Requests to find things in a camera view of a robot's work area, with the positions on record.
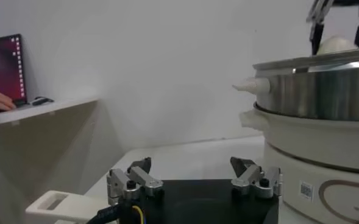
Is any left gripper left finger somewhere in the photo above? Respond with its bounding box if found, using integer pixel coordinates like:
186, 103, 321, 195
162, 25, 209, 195
106, 156, 165, 206

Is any stainless steel steamer basket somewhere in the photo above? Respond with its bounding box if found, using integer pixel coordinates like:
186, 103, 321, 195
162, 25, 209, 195
232, 47, 359, 122

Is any glass lid with white handle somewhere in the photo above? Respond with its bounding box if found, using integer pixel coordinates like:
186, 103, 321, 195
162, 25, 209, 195
25, 190, 119, 224

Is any white side table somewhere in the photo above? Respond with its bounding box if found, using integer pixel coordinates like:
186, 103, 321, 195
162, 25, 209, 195
0, 96, 100, 127

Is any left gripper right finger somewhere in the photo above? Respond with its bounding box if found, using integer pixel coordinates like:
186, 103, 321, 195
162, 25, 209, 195
230, 156, 283, 200

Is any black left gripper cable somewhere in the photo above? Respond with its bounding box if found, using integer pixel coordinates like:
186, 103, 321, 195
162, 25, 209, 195
86, 203, 146, 224

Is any black laptop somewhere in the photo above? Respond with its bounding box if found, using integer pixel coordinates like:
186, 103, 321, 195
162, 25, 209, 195
0, 33, 27, 115

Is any small black device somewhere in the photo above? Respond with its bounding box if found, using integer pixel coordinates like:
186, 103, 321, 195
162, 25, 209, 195
29, 96, 55, 107

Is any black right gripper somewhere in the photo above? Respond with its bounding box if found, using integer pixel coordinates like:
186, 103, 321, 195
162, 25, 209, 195
306, 0, 359, 56

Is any white electric cooker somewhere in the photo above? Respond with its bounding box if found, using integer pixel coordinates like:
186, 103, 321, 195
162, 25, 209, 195
239, 105, 359, 224

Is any white steamed baozi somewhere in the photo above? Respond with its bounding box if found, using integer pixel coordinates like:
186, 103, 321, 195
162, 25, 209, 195
316, 35, 359, 56

